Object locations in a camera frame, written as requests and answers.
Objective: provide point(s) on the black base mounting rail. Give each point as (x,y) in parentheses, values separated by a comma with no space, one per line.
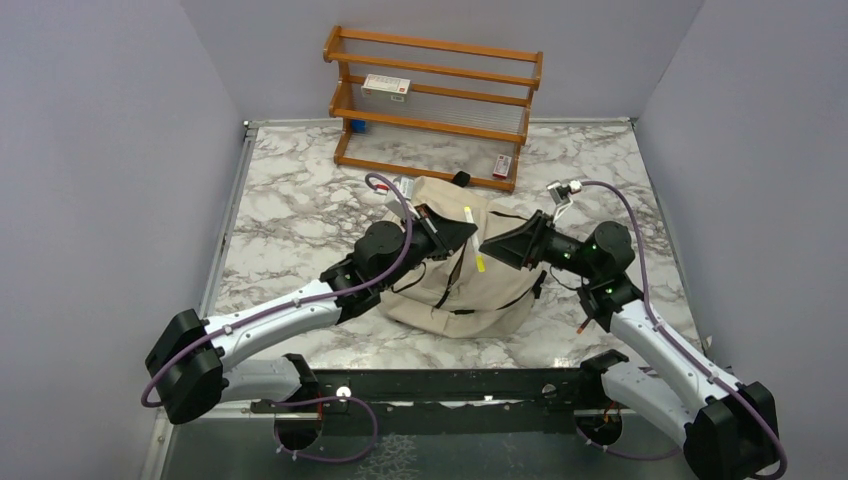
(445,402)

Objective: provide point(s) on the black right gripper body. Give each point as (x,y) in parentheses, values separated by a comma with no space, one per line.
(545,243)

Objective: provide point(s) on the small blue item on shelf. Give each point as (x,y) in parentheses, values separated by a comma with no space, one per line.
(358,126)

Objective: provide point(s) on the small red white card box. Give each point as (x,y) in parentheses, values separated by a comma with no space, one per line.
(502,167)

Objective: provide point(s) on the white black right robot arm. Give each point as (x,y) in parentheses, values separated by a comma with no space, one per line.
(726,429)

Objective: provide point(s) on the white red box on shelf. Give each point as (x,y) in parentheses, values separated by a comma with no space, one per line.
(384,87)

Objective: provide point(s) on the orange wooden shelf rack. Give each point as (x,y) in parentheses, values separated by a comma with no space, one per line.
(458,90)

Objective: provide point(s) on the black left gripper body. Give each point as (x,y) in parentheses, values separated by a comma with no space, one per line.
(431,243)

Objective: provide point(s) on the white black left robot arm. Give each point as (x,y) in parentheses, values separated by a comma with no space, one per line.
(196,363)

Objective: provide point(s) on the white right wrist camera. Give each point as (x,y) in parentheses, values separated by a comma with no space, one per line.
(562,196)

